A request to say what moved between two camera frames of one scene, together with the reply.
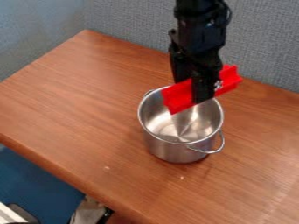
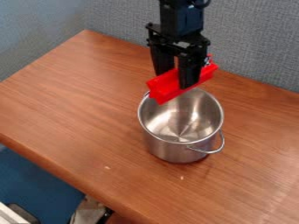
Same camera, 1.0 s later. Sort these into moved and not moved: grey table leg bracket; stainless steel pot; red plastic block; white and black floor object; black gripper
Moved: red plastic block; black gripper
Not moved: white and black floor object; grey table leg bracket; stainless steel pot
